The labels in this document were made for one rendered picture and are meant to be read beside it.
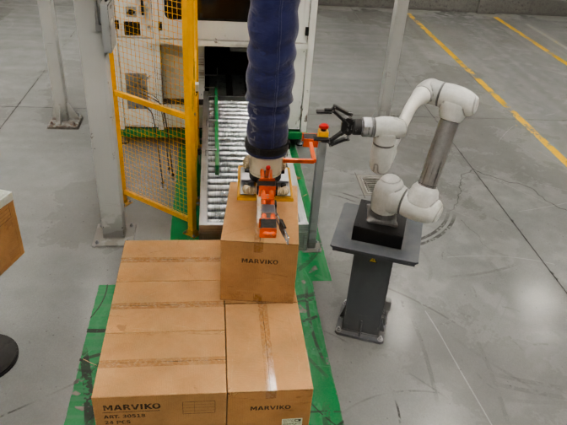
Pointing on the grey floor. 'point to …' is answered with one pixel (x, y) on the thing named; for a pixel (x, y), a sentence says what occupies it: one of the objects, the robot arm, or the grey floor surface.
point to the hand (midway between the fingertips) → (317, 125)
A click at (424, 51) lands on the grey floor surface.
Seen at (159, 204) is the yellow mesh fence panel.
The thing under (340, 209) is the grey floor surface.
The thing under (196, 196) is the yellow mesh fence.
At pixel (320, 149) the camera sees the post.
